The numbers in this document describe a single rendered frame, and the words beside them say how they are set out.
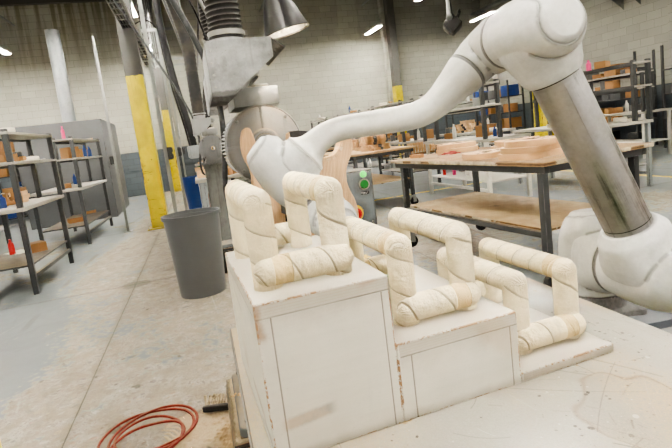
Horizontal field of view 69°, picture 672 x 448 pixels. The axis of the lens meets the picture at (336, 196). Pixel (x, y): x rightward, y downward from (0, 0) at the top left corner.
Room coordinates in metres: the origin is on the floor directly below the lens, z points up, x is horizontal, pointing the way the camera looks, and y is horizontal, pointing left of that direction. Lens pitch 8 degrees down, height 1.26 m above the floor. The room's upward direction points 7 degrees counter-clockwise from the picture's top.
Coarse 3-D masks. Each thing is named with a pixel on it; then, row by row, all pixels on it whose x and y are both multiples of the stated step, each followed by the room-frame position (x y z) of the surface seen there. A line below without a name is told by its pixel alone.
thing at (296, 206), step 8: (288, 192) 0.69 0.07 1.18; (288, 200) 0.69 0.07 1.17; (296, 200) 0.69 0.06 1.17; (304, 200) 0.69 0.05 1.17; (288, 208) 0.69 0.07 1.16; (296, 208) 0.69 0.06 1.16; (304, 208) 0.69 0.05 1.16; (288, 216) 0.69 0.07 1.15; (296, 216) 0.69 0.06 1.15; (304, 216) 0.69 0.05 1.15; (288, 224) 0.69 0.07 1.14; (296, 224) 0.69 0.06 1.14; (304, 224) 0.69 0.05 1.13; (296, 232) 0.69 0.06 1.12; (304, 232) 0.69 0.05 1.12; (296, 240) 0.69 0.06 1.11; (304, 240) 0.69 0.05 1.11
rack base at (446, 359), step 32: (416, 288) 0.68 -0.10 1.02; (448, 320) 0.55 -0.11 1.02; (480, 320) 0.54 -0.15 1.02; (512, 320) 0.55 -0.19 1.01; (416, 352) 0.51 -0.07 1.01; (448, 352) 0.52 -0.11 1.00; (480, 352) 0.54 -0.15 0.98; (512, 352) 0.55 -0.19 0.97; (416, 384) 0.51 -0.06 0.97; (448, 384) 0.52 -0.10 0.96; (480, 384) 0.54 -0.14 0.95; (512, 384) 0.55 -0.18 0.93; (416, 416) 0.51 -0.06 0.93
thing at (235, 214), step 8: (232, 208) 0.66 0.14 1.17; (232, 216) 0.66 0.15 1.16; (240, 216) 0.66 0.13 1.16; (232, 224) 0.66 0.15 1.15; (240, 224) 0.66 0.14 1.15; (232, 232) 0.67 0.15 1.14; (240, 232) 0.66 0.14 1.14; (240, 240) 0.66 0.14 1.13; (240, 248) 0.66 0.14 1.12; (240, 256) 0.66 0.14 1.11; (248, 256) 0.66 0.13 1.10
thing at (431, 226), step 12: (396, 216) 0.72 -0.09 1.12; (408, 216) 0.69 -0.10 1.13; (420, 216) 0.66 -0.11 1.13; (432, 216) 0.64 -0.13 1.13; (408, 228) 0.69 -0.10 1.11; (420, 228) 0.65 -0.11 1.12; (432, 228) 0.62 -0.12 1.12; (444, 228) 0.59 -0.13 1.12; (456, 228) 0.58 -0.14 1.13; (468, 228) 0.58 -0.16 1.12; (444, 240) 0.59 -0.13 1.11
